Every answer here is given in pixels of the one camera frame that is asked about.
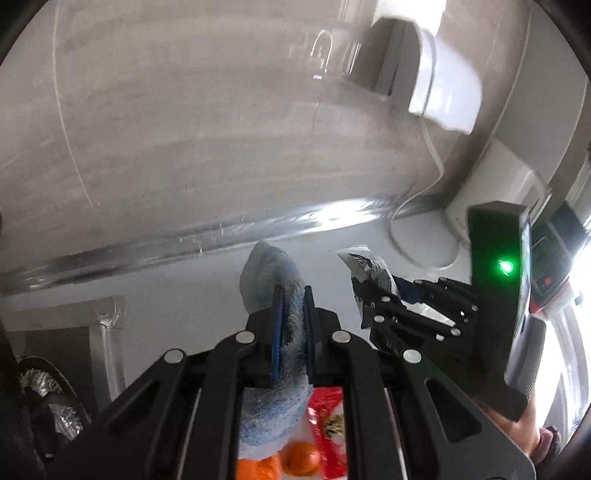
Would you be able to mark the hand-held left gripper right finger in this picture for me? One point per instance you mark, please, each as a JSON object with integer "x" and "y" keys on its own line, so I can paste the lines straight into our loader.
{"x": 309, "y": 332}

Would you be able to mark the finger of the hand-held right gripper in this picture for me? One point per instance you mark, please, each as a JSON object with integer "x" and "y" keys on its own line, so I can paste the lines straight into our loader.
{"x": 401, "y": 327}
{"x": 445, "y": 295}

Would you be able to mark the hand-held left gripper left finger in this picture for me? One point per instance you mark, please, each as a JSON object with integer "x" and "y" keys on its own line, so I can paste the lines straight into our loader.
{"x": 277, "y": 332}

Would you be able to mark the blue fluffy cloth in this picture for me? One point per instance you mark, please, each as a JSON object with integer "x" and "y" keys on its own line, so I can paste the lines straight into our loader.
{"x": 265, "y": 277}

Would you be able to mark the black and white wrapper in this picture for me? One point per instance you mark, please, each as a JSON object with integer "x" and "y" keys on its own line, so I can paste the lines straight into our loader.
{"x": 364, "y": 265}

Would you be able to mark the person's right forearm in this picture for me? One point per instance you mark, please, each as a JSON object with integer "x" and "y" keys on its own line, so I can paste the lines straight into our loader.
{"x": 512, "y": 429}

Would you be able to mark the red snack packet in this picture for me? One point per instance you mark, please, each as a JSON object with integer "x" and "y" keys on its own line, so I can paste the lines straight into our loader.
{"x": 330, "y": 415}

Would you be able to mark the white countertop appliance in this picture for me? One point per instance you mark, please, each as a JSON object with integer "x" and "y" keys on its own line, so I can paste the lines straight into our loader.
{"x": 498, "y": 184}

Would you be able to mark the metal backsplash trim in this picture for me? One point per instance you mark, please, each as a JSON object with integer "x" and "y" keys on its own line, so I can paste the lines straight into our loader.
{"x": 194, "y": 237}

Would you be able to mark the orange tangerine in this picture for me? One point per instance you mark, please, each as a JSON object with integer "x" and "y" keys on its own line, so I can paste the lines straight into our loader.
{"x": 302, "y": 459}

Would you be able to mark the orange tangerine peel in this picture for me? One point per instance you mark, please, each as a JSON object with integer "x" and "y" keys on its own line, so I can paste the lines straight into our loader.
{"x": 258, "y": 468}

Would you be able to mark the gas stove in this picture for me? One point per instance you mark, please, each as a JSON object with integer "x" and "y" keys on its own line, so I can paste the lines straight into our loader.
{"x": 51, "y": 350}

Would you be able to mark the white wall-mounted appliance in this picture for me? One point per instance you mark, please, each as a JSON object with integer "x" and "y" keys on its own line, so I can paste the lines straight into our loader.
{"x": 445, "y": 78}

